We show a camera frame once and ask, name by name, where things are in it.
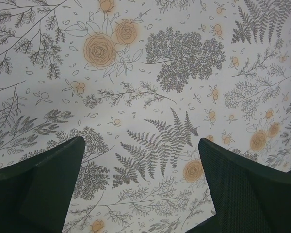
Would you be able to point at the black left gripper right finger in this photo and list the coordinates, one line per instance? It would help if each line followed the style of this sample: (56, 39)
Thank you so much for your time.
(248, 197)

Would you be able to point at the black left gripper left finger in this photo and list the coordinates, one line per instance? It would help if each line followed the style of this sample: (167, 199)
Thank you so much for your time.
(35, 194)

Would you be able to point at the floral patterned table mat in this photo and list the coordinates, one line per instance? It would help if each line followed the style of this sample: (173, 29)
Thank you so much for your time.
(142, 81)

